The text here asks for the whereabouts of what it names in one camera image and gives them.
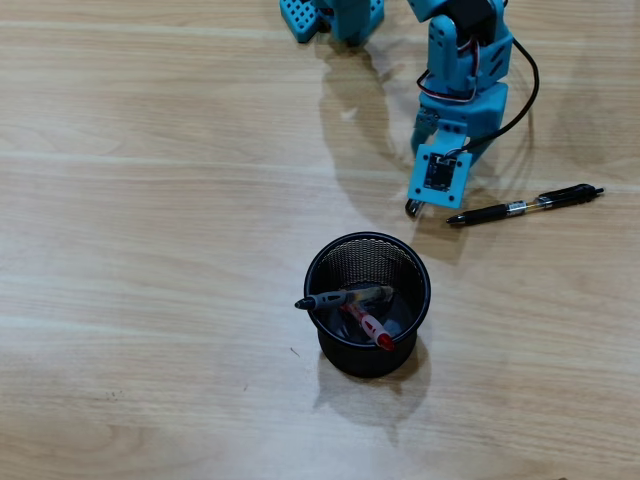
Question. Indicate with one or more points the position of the black mesh pen holder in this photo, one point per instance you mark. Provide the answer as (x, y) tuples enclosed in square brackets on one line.
[(370, 362)]

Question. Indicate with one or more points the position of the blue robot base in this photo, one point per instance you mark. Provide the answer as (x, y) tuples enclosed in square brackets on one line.
[(350, 20)]

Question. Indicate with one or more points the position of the red retractable pen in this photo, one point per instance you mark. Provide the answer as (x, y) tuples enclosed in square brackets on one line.
[(372, 327)]

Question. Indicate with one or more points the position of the black retractable pen yellow band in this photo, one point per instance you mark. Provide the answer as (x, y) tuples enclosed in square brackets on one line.
[(480, 214)]

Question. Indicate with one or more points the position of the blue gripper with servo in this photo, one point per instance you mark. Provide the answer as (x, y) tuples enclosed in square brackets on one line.
[(452, 121)]

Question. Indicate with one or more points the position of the clear stick pen black cap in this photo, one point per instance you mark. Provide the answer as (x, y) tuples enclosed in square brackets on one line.
[(412, 209)]

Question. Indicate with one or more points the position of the blue wrist camera module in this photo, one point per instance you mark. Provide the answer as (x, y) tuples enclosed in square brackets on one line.
[(440, 175)]

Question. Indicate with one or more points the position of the grey grip black pen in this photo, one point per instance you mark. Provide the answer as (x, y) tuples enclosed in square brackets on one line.
[(325, 300)]

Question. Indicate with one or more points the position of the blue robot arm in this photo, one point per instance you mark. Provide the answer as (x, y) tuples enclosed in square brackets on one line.
[(442, 45)]

